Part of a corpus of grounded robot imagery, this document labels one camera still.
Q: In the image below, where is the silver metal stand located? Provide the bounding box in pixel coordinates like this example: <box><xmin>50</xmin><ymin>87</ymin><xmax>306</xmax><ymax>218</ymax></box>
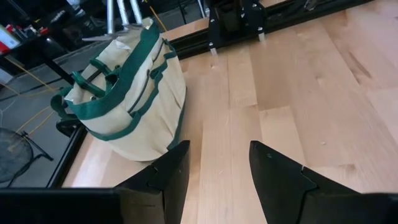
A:
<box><xmin>81</xmin><ymin>0</ymin><xmax>144</xmax><ymax>44</ymax></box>

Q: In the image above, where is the black desk bar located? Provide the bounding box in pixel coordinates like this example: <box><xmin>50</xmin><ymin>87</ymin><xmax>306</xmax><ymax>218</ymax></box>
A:
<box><xmin>0</xmin><ymin>37</ymin><xmax>77</xmax><ymax>86</ymax></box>

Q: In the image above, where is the beige and green gardening bag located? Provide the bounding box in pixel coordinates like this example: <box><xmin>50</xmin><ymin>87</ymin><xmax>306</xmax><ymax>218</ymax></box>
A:
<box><xmin>50</xmin><ymin>17</ymin><xmax>188</xmax><ymax>162</ymax></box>

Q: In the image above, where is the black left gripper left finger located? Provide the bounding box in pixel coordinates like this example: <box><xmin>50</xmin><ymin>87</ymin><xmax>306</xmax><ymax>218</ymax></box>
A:
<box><xmin>114</xmin><ymin>139</ymin><xmax>191</xmax><ymax>224</ymax></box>

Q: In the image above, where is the red and white box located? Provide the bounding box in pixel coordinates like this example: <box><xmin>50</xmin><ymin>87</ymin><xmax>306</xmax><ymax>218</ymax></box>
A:
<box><xmin>0</xmin><ymin>24</ymin><xmax>22</xmax><ymax>56</ymax></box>

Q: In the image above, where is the black round mesh object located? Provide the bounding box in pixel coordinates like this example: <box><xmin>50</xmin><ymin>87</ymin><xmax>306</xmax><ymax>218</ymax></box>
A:
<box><xmin>0</xmin><ymin>127</ymin><xmax>54</xmax><ymax>189</ymax></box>

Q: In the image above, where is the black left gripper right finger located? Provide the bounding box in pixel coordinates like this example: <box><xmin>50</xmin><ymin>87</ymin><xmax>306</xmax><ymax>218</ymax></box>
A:
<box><xmin>248</xmin><ymin>140</ymin><xmax>364</xmax><ymax>224</ymax></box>

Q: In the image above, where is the yellow cable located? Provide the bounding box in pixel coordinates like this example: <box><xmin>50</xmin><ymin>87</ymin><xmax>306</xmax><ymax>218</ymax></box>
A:
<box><xmin>0</xmin><ymin>55</ymin><xmax>62</xmax><ymax>138</ymax></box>

